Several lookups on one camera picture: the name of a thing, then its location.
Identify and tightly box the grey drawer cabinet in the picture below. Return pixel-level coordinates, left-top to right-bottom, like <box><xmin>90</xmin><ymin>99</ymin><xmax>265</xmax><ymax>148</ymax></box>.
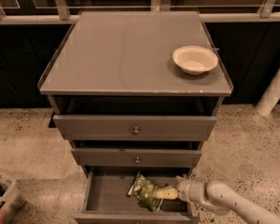
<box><xmin>37</xmin><ymin>10</ymin><xmax>234</xmax><ymax>224</ymax></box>

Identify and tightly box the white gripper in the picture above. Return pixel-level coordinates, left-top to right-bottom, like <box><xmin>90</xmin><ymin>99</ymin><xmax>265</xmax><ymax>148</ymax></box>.
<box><xmin>153</xmin><ymin>175</ymin><xmax>192</xmax><ymax>203</ymax></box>

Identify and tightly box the grey top drawer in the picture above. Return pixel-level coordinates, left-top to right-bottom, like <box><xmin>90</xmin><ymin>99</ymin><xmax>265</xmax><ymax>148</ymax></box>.
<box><xmin>53</xmin><ymin>115</ymin><xmax>217</xmax><ymax>141</ymax></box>

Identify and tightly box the grey drawer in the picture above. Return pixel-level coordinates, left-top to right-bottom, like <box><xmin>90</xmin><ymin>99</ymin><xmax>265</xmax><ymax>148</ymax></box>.
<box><xmin>53</xmin><ymin>115</ymin><xmax>217</xmax><ymax>141</ymax></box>
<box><xmin>74</xmin><ymin>167</ymin><xmax>200</xmax><ymax>224</ymax></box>
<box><xmin>72</xmin><ymin>148</ymin><xmax>202</xmax><ymax>168</ymax></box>

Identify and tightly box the green jalapeno chip bag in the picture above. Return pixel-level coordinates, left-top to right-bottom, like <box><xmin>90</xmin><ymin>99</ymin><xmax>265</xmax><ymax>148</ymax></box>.
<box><xmin>127</xmin><ymin>173</ymin><xmax>163</xmax><ymax>212</ymax></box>

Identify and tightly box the grey middle drawer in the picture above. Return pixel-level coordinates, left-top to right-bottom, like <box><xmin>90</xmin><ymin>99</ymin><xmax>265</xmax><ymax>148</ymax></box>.
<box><xmin>72</xmin><ymin>148</ymin><xmax>202</xmax><ymax>168</ymax></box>

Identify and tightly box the brass top drawer knob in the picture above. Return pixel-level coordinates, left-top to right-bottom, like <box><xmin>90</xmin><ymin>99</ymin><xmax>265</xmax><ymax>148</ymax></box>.
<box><xmin>133</xmin><ymin>127</ymin><xmax>140</xmax><ymax>135</ymax></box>

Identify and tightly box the grey bottom drawer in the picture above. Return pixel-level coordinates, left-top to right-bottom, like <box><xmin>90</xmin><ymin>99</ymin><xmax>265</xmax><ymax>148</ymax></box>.
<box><xmin>74</xmin><ymin>167</ymin><xmax>200</xmax><ymax>224</ymax></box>

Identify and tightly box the metal window railing frame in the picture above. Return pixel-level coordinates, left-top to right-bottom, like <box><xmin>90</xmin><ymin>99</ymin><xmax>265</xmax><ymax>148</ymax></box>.
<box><xmin>0</xmin><ymin>0</ymin><xmax>280</xmax><ymax>24</ymax></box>

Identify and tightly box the white diagonal support pole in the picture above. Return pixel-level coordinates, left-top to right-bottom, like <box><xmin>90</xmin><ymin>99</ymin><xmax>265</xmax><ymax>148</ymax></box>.
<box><xmin>256</xmin><ymin>67</ymin><xmax>280</xmax><ymax>117</ymax></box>

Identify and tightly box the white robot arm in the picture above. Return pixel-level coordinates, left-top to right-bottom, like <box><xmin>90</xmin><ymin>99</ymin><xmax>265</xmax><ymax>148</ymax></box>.
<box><xmin>153</xmin><ymin>176</ymin><xmax>280</xmax><ymax>224</ymax></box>

